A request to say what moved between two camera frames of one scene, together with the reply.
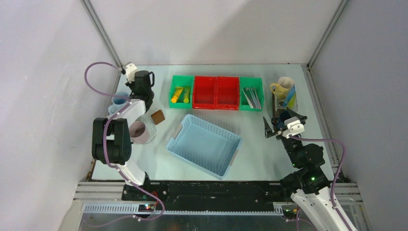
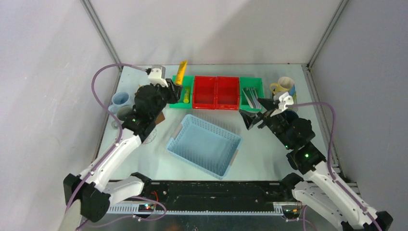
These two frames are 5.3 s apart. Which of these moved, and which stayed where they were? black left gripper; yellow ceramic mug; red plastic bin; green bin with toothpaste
Moved: black left gripper
Stayed: yellow ceramic mug; green bin with toothpaste; red plastic bin
